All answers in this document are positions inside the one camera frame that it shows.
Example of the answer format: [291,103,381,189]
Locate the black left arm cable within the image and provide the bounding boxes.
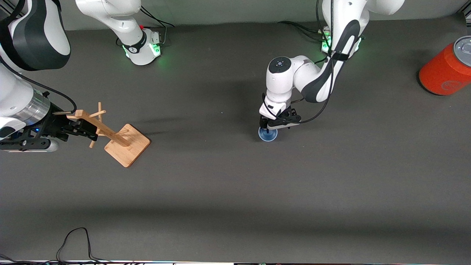
[262,0,335,126]

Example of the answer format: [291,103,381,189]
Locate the black left arm base cables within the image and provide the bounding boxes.
[277,21,328,41]

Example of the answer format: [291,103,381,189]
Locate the dark grey table mat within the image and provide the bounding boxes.
[0,13,471,262]

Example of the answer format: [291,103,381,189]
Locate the black right arm base cables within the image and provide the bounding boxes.
[140,4,175,46]

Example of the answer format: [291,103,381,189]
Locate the black arm base cables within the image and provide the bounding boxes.
[277,21,328,41]
[140,4,175,46]

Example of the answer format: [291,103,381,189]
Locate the wooden cup rack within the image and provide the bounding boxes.
[66,102,151,168]

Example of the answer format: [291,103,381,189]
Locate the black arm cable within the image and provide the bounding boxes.
[262,0,335,126]
[0,55,78,114]

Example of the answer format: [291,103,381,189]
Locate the thin black table cable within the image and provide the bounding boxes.
[0,227,111,265]

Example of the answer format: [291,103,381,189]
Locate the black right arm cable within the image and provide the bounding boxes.
[0,55,78,114]

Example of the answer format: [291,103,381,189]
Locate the orange drink can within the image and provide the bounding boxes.
[419,36,471,96]

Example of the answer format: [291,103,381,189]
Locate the light blue cup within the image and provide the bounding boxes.
[258,125,278,142]

